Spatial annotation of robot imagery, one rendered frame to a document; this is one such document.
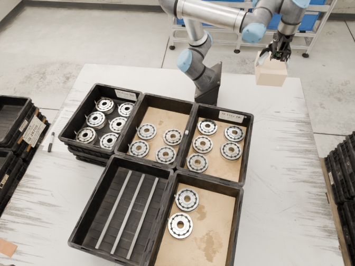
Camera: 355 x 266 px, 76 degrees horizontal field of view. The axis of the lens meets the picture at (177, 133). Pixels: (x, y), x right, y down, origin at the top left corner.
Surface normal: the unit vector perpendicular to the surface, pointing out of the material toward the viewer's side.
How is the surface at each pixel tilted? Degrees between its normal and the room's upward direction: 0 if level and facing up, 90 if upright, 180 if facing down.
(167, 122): 0
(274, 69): 0
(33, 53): 0
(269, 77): 90
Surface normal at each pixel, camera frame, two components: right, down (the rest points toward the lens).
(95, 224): -0.03, -0.56
